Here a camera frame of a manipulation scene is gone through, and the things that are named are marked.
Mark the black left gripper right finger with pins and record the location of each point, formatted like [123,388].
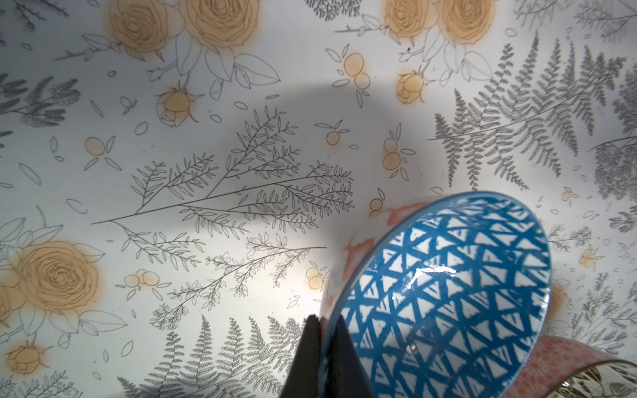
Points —
[346,376]

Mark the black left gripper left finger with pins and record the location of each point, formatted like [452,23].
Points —
[302,381]

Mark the blue dotted pattern bowl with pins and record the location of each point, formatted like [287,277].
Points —
[444,298]

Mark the red blue floral bowl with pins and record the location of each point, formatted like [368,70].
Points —
[552,361]

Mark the floral table mat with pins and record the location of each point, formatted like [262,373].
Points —
[178,178]

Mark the black white floral bowl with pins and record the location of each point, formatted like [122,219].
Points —
[610,379]

